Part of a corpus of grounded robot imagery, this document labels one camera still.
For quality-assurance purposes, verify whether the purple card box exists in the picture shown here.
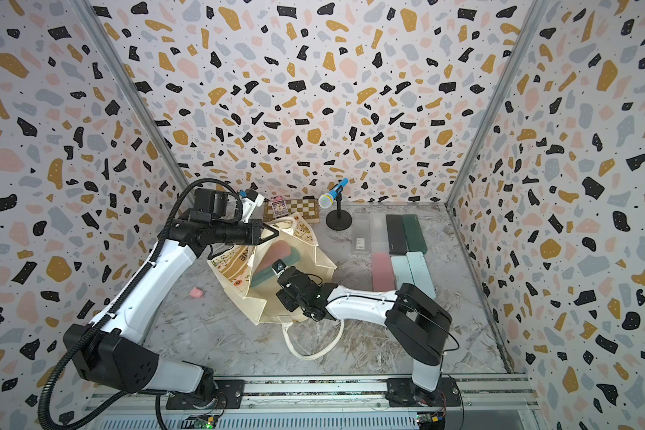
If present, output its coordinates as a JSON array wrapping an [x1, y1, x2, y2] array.
[[271, 196, 290, 219]]

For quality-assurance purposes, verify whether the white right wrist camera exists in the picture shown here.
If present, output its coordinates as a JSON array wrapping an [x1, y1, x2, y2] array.
[[272, 259, 287, 275]]

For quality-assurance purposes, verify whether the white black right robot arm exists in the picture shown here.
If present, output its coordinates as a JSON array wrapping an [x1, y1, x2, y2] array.
[[272, 260, 453, 406]]

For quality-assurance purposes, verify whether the blue toy microphone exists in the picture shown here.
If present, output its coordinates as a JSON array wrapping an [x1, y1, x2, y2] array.
[[318, 178, 349, 209]]

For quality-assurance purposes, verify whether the small pink pig toy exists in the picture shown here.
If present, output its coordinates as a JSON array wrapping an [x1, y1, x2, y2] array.
[[190, 288, 204, 298]]

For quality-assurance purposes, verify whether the blue grey pencil case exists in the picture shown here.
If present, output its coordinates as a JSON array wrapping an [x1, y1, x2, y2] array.
[[251, 248, 301, 287]]

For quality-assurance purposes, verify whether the grey barcoded pencil case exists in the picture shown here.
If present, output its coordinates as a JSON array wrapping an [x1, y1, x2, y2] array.
[[351, 213, 371, 254]]

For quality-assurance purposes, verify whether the dark green pencil case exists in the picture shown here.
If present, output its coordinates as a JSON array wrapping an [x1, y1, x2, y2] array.
[[401, 214, 427, 254]]

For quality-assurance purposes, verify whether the cream floral canvas tote bag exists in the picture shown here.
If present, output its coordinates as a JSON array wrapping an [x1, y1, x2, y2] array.
[[209, 212, 344, 361]]

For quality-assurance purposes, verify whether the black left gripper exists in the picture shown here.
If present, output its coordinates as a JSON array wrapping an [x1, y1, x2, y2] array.
[[214, 219, 281, 247]]

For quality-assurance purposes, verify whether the pink pencil case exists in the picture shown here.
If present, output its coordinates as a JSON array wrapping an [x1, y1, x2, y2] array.
[[254, 241, 292, 273], [371, 253, 396, 292]]

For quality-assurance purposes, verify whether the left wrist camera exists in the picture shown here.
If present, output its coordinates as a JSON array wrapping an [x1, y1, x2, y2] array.
[[239, 188, 264, 223]]

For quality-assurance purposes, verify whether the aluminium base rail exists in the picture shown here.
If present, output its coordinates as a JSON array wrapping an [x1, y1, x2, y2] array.
[[89, 374, 546, 429]]

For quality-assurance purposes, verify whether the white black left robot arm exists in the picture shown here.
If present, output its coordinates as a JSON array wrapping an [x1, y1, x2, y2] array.
[[64, 188, 278, 406]]

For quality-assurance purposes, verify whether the black microphone stand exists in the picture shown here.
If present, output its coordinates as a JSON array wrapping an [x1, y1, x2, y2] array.
[[326, 192, 353, 231]]

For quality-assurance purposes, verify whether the light teal pencil case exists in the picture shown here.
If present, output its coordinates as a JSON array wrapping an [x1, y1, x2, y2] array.
[[406, 251, 436, 299], [391, 255, 414, 290]]

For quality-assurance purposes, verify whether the translucent white pencil case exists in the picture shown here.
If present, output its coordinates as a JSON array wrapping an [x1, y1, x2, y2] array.
[[369, 212, 390, 254]]

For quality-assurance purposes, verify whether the wooden chess board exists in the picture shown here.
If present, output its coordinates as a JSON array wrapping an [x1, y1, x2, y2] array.
[[263, 197, 320, 223]]

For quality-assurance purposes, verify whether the black pencil case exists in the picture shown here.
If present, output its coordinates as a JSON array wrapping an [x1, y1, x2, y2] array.
[[385, 214, 408, 255]]

